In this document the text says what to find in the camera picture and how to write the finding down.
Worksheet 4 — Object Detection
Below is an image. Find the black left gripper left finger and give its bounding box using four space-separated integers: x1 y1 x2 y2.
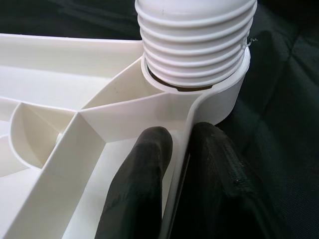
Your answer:
94 125 174 239

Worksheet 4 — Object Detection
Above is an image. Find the white plastic table leg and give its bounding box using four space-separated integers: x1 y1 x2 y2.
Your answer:
134 0 257 88

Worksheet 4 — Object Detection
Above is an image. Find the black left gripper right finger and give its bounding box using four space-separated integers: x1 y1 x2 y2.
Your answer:
171 121 287 239

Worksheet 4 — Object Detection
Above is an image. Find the white plastic table top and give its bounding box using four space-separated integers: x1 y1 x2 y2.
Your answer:
0 33 251 239

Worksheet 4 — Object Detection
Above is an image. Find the black table cloth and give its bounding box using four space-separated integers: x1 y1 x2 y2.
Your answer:
0 0 319 239

